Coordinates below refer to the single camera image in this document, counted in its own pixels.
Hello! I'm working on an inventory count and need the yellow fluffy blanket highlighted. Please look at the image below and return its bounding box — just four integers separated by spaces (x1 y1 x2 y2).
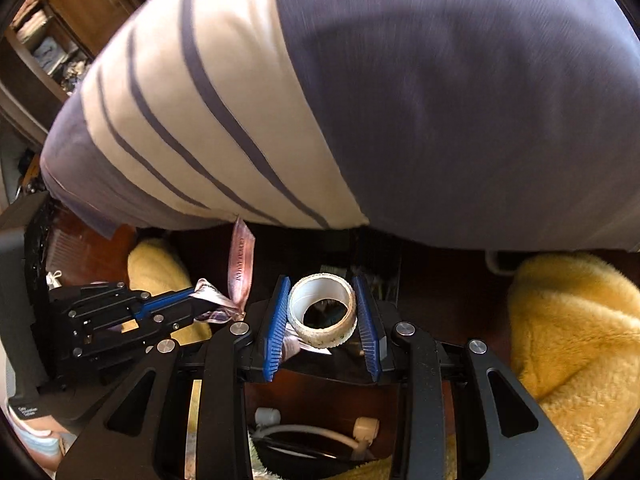
127 239 640 480

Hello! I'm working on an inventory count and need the white power cable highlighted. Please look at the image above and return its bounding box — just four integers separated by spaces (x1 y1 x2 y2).
252 407 378 461

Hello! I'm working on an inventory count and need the wooden shelf with folded clothes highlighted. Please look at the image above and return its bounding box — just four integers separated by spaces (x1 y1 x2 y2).
0 0 96 106

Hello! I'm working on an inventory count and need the blue white striped blanket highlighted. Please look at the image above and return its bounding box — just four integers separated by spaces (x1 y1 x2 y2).
40 0 640 253

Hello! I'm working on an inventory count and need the pink ribbon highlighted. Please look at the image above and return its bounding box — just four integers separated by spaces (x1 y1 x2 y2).
192 217 256 323

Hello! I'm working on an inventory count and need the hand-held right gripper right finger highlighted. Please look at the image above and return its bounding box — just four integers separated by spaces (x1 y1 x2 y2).
351 275 586 480

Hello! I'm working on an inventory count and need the patterned white tape roll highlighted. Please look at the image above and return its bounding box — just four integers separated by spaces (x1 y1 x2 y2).
287 272 357 350

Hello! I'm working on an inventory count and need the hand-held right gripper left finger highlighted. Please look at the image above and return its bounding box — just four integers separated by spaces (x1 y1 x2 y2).
55 275 292 480

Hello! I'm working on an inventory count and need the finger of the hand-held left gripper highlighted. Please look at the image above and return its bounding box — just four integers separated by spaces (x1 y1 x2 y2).
145 302 201 336
132 287 198 321

